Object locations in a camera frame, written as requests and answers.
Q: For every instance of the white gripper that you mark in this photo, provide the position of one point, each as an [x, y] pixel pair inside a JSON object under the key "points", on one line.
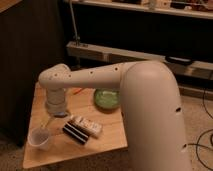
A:
{"points": [[55, 102]]}

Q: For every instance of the white ceramic cup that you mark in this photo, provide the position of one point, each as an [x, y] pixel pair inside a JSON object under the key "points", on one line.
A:
{"points": [[40, 138]]}

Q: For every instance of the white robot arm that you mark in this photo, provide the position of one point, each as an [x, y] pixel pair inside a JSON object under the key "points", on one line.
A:
{"points": [[150, 104]]}

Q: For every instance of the green ceramic bowl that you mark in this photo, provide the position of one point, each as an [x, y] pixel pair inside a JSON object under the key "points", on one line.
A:
{"points": [[106, 99]]}

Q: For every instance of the blue sponge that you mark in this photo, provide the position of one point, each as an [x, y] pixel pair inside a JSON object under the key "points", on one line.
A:
{"points": [[60, 114]]}

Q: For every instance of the black striped box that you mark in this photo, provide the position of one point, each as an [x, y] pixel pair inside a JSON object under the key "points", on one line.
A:
{"points": [[75, 133]]}

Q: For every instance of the wooden table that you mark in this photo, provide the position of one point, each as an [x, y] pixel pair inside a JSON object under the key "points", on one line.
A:
{"points": [[64, 148]]}

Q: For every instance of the orange carrot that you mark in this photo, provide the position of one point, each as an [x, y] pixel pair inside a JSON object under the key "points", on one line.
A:
{"points": [[77, 91]]}

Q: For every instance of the white rectangular box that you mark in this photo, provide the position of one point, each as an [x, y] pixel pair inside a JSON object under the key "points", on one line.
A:
{"points": [[92, 128]]}

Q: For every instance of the metal pole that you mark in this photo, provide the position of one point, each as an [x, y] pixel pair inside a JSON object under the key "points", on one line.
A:
{"points": [[76, 36]]}

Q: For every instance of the upper wooden shelf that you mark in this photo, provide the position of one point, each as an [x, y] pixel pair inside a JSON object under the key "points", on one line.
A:
{"points": [[152, 8]]}

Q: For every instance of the metal shelf rail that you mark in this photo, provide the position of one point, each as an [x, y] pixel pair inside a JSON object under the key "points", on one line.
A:
{"points": [[196, 69]]}

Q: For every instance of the black handle on rail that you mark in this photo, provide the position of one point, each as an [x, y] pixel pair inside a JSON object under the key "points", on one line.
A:
{"points": [[179, 61]]}

